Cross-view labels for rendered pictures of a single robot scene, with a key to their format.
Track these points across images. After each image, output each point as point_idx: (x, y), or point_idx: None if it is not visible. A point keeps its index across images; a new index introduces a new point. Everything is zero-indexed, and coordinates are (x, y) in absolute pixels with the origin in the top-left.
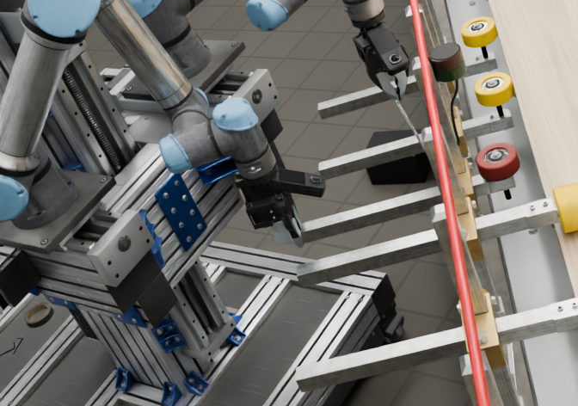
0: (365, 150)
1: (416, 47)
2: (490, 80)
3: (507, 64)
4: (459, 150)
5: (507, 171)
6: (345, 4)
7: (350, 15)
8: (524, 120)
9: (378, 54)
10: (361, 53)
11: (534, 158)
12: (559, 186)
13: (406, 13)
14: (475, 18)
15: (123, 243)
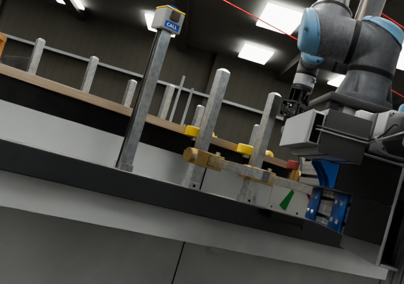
0: (296, 181)
1: (275, 117)
2: (248, 144)
3: (229, 142)
4: None
5: None
6: (315, 79)
7: (314, 85)
8: (270, 156)
9: (312, 109)
10: (300, 112)
11: (285, 166)
12: None
13: (279, 95)
14: (189, 125)
15: None
